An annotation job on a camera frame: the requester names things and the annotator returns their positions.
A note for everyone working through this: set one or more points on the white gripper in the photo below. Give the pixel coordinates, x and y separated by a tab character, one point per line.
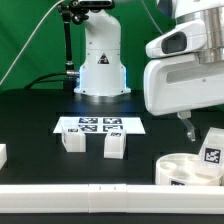
180	83

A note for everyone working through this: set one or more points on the white round stool seat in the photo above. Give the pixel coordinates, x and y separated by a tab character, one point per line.
177	169

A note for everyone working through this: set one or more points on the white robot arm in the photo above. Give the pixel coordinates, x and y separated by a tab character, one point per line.
101	74

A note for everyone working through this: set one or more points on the white marker sheet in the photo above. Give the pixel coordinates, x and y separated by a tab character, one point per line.
98	125

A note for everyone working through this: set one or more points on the white left side block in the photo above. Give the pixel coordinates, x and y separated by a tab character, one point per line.
3	155

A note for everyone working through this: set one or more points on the white front rail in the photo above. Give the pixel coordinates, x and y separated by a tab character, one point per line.
115	198

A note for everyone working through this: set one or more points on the black camera stand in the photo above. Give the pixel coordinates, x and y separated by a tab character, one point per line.
76	12

